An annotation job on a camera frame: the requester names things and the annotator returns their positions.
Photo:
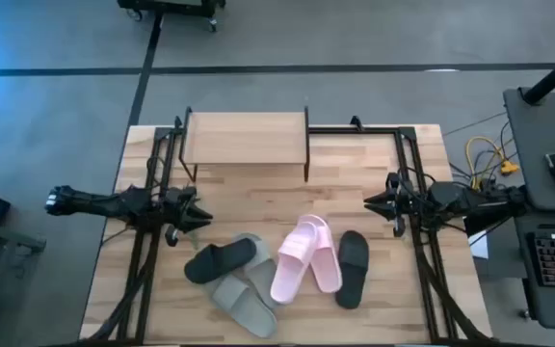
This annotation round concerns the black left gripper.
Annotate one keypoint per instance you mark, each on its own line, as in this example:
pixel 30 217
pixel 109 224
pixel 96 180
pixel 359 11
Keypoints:
pixel 178 207

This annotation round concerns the white paper sheet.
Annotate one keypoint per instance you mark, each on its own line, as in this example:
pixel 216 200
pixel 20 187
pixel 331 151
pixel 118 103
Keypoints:
pixel 481 246

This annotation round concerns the black aluminium rig frame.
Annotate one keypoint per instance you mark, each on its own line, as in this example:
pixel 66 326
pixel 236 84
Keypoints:
pixel 405 144

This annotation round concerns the grey slide sandal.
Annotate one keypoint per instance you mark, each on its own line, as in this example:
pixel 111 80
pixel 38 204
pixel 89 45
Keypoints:
pixel 264 270
pixel 244 306

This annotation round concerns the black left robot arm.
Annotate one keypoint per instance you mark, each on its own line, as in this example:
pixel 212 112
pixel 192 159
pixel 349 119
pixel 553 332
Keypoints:
pixel 94 205

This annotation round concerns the black round pole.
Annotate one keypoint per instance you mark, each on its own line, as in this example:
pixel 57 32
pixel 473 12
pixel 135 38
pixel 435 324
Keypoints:
pixel 554 77

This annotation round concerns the pink slide sandal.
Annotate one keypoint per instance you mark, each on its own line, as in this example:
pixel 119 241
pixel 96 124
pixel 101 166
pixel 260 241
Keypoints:
pixel 292 260
pixel 328 265

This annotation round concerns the black slide sandal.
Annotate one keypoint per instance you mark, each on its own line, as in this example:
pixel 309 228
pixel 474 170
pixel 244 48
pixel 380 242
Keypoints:
pixel 352 270
pixel 219 260

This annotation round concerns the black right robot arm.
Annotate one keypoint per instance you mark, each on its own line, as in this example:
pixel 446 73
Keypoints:
pixel 470 202

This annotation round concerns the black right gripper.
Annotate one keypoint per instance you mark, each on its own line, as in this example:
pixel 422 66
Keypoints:
pixel 405 205

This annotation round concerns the grey desk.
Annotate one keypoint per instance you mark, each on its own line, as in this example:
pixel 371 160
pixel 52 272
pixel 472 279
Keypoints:
pixel 533 135

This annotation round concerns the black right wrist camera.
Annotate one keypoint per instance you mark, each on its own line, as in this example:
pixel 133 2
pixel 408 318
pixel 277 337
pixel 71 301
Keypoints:
pixel 399 226

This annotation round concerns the wooden shelf with black frame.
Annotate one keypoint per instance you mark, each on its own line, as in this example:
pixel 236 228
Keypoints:
pixel 244 137

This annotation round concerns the black wheeled cart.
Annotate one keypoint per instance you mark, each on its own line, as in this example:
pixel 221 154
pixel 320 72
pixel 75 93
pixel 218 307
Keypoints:
pixel 171 6

